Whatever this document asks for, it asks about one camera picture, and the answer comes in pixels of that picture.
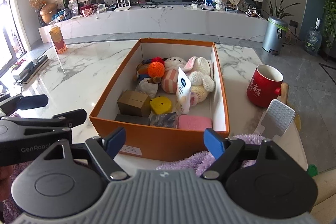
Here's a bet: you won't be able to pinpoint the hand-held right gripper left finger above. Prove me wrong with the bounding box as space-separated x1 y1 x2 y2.
43 126 132 180

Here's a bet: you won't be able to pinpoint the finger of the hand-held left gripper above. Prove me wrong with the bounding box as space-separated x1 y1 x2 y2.
51 109 88 132
0 94 49 117

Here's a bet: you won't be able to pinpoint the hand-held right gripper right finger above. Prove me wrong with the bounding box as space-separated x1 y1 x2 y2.
201 127 288 179

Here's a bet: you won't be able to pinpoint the dark brown box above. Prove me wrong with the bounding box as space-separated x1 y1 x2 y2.
115 114 151 126

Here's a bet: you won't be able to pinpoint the pink embossed card holder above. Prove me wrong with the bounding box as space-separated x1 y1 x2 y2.
178 115 213 131

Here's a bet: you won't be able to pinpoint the golden brown gift box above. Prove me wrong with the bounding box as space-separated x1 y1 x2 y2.
117 90 151 117

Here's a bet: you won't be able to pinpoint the orange cardboard box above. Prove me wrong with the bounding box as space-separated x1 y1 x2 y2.
89 38 231 161

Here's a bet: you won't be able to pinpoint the dark picture card box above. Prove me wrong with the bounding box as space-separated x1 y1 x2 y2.
150 112 179 128

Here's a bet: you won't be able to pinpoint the yellow round case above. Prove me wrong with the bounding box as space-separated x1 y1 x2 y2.
150 97 173 115

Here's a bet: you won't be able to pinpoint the white lotion tube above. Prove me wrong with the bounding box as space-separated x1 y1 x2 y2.
175 67 192 115

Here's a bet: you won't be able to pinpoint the white crochet rabbit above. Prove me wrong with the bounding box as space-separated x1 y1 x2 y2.
184 56 216 103

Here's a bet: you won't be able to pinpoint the white plush dog striped belly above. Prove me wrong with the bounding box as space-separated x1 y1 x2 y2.
161 56 188 94

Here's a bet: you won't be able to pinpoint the orange crochet ball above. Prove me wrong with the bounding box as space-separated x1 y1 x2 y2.
147 57 166 78

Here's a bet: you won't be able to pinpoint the purple fluffy blanket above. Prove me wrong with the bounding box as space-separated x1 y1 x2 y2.
0 112 271 224

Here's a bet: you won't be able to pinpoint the white and blue box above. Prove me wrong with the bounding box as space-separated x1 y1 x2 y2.
12 61 34 80

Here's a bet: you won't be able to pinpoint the red feather toy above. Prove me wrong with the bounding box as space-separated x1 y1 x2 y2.
10 57 28 72

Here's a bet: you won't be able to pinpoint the amber tea bottle red label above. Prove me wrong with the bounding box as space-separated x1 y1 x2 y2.
49 25 67 55

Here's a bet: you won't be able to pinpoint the golden vase dried flowers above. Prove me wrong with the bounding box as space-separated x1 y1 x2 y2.
29 0 57 25

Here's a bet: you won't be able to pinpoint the small green object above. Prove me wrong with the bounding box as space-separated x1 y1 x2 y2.
307 164 319 177

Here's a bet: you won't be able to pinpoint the white router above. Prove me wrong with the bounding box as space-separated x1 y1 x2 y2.
114 0 132 12

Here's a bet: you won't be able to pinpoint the grey pedal trash can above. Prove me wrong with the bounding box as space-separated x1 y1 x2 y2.
262 16 289 55

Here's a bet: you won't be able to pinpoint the white marble television cabinet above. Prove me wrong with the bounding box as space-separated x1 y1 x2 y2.
38 2 269 43

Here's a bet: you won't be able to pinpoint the black and white cow toy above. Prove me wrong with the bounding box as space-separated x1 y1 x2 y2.
245 7 263 19

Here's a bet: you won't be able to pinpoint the clear water jug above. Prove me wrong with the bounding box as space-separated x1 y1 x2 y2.
304 18 323 56

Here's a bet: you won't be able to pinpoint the long leaf potted plant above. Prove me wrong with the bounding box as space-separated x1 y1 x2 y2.
259 0 301 20

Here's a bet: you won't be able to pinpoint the green trailing vine plant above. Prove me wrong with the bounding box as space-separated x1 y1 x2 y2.
314 0 336 48

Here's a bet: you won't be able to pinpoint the red mug wooden handle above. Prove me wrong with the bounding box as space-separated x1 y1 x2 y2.
246 64 289 108

